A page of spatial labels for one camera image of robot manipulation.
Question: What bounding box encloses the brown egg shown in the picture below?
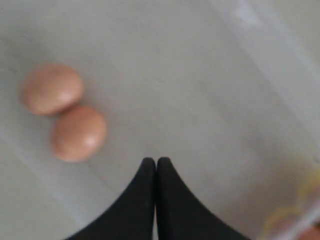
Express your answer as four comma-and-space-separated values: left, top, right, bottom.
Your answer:
299, 226, 320, 240
51, 105, 108, 162
21, 63, 85, 116

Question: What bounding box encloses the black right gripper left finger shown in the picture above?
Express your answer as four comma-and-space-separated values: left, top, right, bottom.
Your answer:
69, 157, 156, 240

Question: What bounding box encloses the yellow plastic egg tray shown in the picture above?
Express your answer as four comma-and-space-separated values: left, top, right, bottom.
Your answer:
252, 155, 320, 240

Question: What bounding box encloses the clear plastic bin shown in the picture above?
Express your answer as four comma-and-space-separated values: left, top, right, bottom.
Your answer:
0, 0, 320, 240

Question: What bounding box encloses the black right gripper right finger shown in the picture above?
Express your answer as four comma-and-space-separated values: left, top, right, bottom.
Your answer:
156, 157, 247, 240

